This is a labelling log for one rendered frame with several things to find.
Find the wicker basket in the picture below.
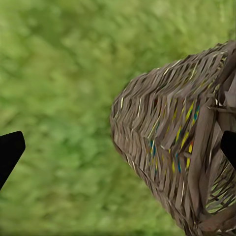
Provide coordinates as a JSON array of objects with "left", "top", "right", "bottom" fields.
[{"left": 110, "top": 40, "right": 236, "bottom": 236}]

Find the easter egg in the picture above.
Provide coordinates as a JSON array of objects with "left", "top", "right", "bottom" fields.
[
  {"left": 176, "top": 128, "right": 193, "bottom": 173},
  {"left": 173, "top": 103, "right": 200, "bottom": 125}
]

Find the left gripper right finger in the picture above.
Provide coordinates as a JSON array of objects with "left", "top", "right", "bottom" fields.
[{"left": 220, "top": 130, "right": 236, "bottom": 170}]

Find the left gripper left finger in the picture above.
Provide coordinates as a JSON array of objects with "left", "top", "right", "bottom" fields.
[{"left": 0, "top": 131, "right": 26, "bottom": 190}]

